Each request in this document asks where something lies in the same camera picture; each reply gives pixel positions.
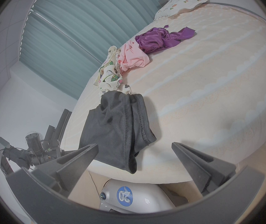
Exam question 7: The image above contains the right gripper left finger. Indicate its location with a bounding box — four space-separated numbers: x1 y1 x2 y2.
31 143 99 192

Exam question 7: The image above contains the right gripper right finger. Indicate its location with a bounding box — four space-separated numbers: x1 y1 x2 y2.
172 142 237 193

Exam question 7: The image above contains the black T-shirt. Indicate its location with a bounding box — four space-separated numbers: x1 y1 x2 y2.
78 90 157 174

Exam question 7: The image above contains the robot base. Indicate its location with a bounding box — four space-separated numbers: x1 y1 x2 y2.
99 178 188 214

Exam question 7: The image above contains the bed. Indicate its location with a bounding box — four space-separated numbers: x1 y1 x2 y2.
61 0 266 185

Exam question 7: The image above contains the black chest of drawers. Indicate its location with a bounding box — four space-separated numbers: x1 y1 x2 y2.
44 109 73 149

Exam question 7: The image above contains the white printed garment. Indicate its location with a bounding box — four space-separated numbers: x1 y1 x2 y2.
93 45 133 103

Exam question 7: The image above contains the blue-green curtain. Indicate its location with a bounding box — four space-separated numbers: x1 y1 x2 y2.
31 0 162 62
19 12 104 101

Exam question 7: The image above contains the pink garment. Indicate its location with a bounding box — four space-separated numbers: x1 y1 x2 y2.
117 40 150 75

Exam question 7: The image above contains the purple garment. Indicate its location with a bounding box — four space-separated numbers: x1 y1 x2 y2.
135 25 196 54

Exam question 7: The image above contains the white printed pillow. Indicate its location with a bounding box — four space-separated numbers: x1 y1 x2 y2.
154 0 210 21

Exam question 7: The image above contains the black cable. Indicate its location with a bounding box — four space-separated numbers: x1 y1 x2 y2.
88 170 100 196

